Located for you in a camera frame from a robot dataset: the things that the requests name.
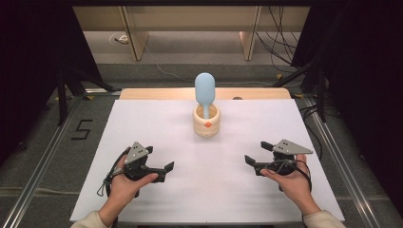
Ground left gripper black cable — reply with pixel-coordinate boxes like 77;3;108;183
96;146;132;198

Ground white floor cable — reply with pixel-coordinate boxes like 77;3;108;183
144;44;303;88

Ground white table cover board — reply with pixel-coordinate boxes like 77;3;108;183
69;98;346;224

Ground black metal stand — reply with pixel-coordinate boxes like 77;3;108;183
271;61;327;123
55;67;123;127

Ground bundle of black cables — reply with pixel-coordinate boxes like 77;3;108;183
256;6;302;74

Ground cream ribbed cup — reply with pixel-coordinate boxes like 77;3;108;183
192;103;221;138

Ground person's right hand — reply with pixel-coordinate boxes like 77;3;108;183
259;154;321;217

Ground pale floor cable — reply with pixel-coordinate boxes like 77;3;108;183
0;185;80;196

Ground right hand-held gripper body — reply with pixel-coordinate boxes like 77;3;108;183
254;139;314;177

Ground light blue hairbrush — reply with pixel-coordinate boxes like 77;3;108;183
194;72;217;121

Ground black curtain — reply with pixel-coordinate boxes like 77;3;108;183
0;0;103;160
291;0;403;217

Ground metal floor rail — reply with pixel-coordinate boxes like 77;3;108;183
302;96;376;228
0;94;84;228

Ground beige wooden desk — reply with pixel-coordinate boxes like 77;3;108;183
72;6;311;62

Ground round floor socket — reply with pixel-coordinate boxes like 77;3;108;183
108;32;130;46

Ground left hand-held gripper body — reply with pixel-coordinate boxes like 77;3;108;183
123;141;167;184

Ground person's left hand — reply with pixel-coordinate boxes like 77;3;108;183
98;155;160;223

